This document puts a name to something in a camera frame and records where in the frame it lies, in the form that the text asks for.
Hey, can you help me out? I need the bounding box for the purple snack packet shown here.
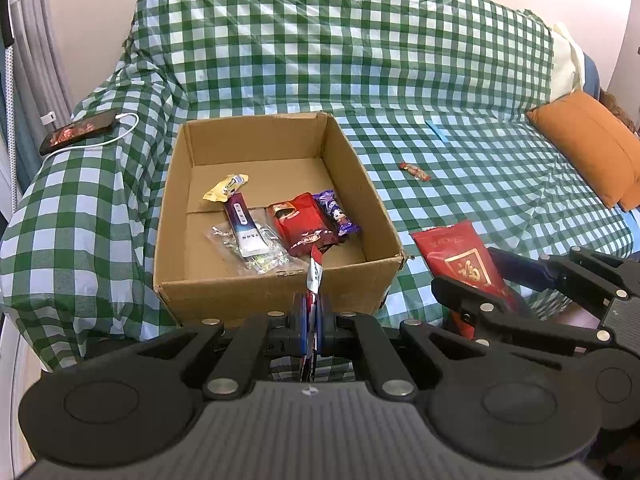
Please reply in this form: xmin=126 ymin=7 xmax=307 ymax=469
xmin=314 ymin=190 xmax=362 ymax=237

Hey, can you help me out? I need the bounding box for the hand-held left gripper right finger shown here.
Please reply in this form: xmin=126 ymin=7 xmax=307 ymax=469
xmin=317 ymin=294 xmax=481 ymax=401

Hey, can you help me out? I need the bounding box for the smartphone with white cable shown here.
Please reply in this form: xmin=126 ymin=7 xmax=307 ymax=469
xmin=40 ymin=112 xmax=141 ymax=161

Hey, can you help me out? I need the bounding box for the white pillow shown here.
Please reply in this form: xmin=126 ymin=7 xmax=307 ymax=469
xmin=550 ymin=22 xmax=586 ymax=101

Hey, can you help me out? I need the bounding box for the grey curtain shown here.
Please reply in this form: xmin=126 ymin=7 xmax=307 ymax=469
xmin=0 ymin=0 xmax=73 ymax=211

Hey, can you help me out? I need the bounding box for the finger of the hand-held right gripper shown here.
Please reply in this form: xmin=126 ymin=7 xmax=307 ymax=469
xmin=432 ymin=277 xmax=611 ymax=356
xmin=487 ymin=247 xmax=640 ymax=318

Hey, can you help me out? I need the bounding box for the black smartphone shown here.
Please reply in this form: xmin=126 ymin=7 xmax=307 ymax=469
xmin=39 ymin=108 xmax=121 ymax=157

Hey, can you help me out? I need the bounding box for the long white purple packet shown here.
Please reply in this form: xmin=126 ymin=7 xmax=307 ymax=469
xmin=223 ymin=192 xmax=268 ymax=258

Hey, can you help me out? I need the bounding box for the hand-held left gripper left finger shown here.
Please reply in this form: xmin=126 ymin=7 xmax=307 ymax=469
xmin=135 ymin=292 xmax=313 ymax=401

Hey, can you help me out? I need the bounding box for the small red white black packet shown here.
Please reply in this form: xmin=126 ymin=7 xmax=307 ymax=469
xmin=298 ymin=245 xmax=326 ymax=383

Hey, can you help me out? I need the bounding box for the brown fuzzy object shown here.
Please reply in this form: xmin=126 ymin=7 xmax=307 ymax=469
xmin=600 ymin=89 xmax=640 ymax=136

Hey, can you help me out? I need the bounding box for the small orange candy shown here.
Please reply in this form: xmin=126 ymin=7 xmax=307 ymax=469
xmin=398 ymin=162 xmax=432 ymax=182

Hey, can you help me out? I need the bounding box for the green checked cloth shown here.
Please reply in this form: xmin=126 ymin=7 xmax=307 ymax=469
xmin=0 ymin=0 xmax=640 ymax=373

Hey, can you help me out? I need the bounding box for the dark red snack packet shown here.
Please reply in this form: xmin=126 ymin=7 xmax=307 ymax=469
xmin=266 ymin=192 xmax=341 ymax=258

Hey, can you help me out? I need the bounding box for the cardboard box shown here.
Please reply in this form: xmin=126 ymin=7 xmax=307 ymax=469
xmin=152 ymin=112 xmax=405 ymax=328

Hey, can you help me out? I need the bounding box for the yellow snack bar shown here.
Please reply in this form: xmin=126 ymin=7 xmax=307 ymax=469
xmin=202 ymin=173 xmax=250 ymax=203

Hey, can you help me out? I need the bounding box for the red packet with gold print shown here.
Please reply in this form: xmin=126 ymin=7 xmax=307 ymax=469
xmin=410 ymin=220 xmax=531 ymax=341

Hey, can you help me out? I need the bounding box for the clear bag of candies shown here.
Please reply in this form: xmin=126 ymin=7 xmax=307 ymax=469
xmin=204 ymin=210 xmax=308 ymax=276

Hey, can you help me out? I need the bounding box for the orange pillow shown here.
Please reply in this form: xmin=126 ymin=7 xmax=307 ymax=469
xmin=526 ymin=91 xmax=640 ymax=212

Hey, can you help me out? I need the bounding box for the blue cushion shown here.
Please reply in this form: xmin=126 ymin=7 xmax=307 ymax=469
xmin=582 ymin=52 xmax=603 ymax=103

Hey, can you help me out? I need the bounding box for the black handle tool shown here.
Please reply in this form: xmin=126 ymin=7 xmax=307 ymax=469
xmin=0 ymin=0 xmax=13 ymax=48

